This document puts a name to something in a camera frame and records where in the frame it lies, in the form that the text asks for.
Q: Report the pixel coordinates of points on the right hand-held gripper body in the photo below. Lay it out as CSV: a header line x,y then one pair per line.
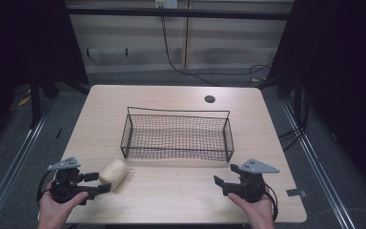
x,y
250,186

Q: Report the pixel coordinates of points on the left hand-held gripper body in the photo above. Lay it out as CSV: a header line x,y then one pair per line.
x,y
64,186

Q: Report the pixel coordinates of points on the beige bread roll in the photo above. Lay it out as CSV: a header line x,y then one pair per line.
x,y
113,174

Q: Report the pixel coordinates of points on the person's right hand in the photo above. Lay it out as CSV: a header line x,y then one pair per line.
x,y
256,212

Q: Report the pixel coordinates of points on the person's left hand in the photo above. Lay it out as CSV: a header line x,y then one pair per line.
x,y
54,212

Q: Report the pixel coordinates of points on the grey tape piece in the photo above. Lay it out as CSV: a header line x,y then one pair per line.
x,y
296,192

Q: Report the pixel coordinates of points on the black metal stand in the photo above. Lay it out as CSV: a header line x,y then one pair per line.
x,y
35,101

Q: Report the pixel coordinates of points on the yellow floor tape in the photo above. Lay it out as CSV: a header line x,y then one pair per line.
x,y
24,100

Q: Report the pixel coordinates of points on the black curtain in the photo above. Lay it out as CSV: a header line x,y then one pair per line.
x,y
19,47
343,79

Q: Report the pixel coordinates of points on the black horizontal bar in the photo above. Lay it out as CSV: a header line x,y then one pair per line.
x,y
171,13

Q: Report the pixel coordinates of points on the metal floor rail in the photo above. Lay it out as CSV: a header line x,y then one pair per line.
x,y
314,162
16,159

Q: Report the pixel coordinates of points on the white wall socket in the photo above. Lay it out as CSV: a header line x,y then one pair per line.
x,y
166,4

